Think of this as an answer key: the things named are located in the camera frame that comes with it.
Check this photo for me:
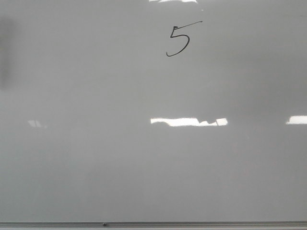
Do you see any white whiteboard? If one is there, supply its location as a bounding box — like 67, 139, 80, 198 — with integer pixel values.
0, 0, 307, 230

